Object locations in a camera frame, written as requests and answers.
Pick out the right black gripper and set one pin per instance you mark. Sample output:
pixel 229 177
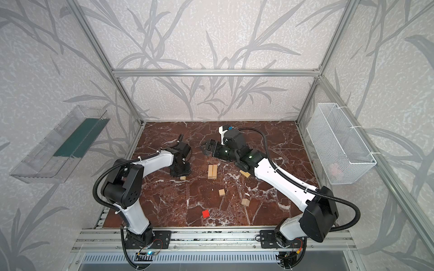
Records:
pixel 215 149

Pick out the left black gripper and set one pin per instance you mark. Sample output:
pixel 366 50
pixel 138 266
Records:
pixel 181 168

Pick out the red cube block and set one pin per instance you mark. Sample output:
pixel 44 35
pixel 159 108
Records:
pixel 205 214

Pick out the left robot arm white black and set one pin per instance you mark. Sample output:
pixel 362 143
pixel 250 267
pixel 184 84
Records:
pixel 119 187

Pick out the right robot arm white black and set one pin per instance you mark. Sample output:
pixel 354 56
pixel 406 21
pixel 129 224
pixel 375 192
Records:
pixel 318 205

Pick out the green circuit board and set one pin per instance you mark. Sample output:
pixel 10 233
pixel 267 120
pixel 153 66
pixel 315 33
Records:
pixel 147 253

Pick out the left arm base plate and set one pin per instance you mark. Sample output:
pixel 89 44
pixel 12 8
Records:
pixel 159 239

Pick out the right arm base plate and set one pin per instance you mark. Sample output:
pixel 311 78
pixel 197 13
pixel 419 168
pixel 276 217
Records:
pixel 270 239

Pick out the aluminium front rail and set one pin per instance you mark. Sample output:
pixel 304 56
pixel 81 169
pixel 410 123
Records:
pixel 208 239

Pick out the white wire mesh basket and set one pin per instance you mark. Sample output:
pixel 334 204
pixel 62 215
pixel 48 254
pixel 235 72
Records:
pixel 342 152

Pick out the clear plastic wall bin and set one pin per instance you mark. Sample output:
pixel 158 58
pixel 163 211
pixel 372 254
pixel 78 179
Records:
pixel 54 159

